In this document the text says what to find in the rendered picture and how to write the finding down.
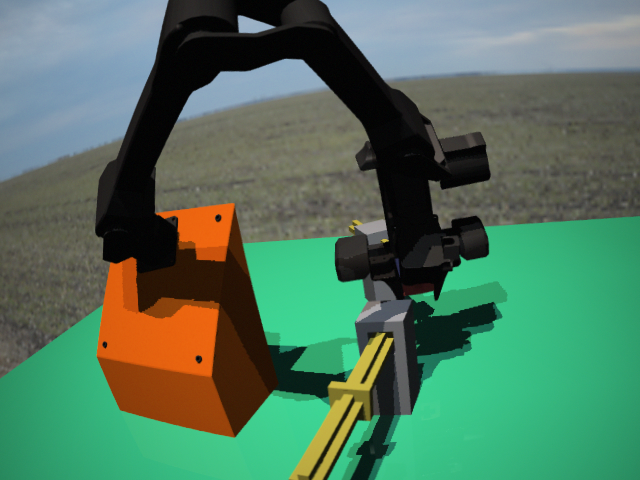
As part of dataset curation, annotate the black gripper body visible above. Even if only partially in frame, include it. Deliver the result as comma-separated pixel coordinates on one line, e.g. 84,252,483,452
335,192,489,283

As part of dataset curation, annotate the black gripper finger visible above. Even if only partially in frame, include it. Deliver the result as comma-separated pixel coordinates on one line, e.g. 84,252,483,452
433,272,448,301
370,260,405,300

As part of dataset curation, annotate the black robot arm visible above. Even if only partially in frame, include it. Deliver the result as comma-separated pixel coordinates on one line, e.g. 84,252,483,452
95,0,491,286

